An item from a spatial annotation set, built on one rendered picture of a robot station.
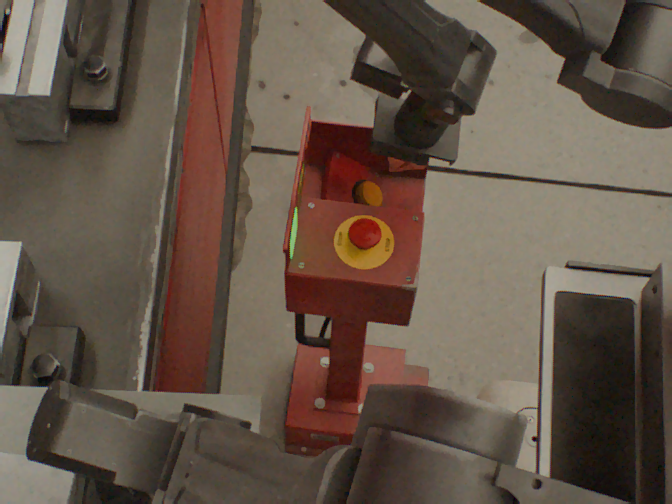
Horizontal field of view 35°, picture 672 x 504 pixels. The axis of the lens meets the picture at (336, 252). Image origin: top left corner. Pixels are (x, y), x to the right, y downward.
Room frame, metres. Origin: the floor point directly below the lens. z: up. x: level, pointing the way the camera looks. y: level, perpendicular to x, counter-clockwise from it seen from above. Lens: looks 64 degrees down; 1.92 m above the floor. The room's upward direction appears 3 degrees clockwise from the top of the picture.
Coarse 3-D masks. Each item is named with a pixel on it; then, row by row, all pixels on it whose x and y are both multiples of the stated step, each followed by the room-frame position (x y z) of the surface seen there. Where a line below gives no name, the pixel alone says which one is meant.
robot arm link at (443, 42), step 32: (352, 0) 0.60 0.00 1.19; (384, 0) 0.62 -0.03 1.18; (416, 0) 0.64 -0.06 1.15; (384, 32) 0.61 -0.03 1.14; (416, 32) 0.62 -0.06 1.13; (448, 32) 0.64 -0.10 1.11; (416, 64) 0.61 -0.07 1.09; (448, 64) 0.62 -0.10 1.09; (480, 64) 0.64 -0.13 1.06; (448, 96) 0.61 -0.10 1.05; (480, 96) 0.62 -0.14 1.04
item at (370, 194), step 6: (360, 186) 0.68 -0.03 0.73; (366, 186) 0.69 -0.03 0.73; (372, 186) 0.69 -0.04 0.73; (360, 192) 0.68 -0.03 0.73; (366, 192) 0.68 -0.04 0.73; (372, 192) 0.68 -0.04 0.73; (378, 192) 0.68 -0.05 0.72; (360, 198) 0.67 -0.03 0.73; (366, 198) 0.67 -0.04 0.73; (372, 198) 0.67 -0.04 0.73; (378, 198) 0.68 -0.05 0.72; (366, 204) 0.66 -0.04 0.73; (372, 204) 0.66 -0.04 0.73; (378, 204) 0.67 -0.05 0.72
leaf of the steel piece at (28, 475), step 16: (0, 464) 0.23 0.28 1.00; (16, 464) 0.23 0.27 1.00; (32, 464) 0.23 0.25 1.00; (0, 480) 0.22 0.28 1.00; (16, 480) 0.22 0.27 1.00; (32, 480) 0.22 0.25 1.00; (48, 480) 0.22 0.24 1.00; (64, 480) 0.22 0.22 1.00; (0, 496) 0.21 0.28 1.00; (16, 496) 0.21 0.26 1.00; (32, 496) 0.21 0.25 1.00; (48, 496) 0.21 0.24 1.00; (64, 496) 0.21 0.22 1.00
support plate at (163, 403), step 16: (0, 400) 0.29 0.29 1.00; (16, 400) 0.29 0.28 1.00; (32, 400) 0.29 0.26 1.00; (128, 400) 0.30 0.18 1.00; (144, 400) 0.30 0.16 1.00; (160, 400) 0.30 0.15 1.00; (176, 400) 0.30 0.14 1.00; (192, 400) 0.30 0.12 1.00; (208, 400) 0.30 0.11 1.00; (224, 400) 0.30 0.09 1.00; (240, 400) 0.30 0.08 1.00; (256, 400) 0.30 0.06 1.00; (0, 416) 0.28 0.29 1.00; (16, 416) 0.28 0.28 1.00; (32, 416) 0.28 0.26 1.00; (240, 416) 0.29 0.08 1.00; (256, 416) 0.29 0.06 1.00; (0, 432) 0.26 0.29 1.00; (16, 432) 0.26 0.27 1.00; (256, 432) 0.27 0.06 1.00; (0, 448) 0.25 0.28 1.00; (16, 448) 0.25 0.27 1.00
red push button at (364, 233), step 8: (352, 224) 0.59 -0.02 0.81; (360, 224) 0.59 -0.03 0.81; (368, 224) 0.59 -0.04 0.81; (376, 224) 0.59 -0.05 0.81; (352, 232) 0.58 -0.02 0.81; (360, 232) 0.58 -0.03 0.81; (368, 232) 0.58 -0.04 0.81; (376, 232) 0.58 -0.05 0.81; (352, 240) 0.57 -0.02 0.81; (360, 240) 0.57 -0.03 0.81; (368, 240) 0.57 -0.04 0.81; (376, 240) 0.57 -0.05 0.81; (360, 248) 0.57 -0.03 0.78; (368, 248) 0.56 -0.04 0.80
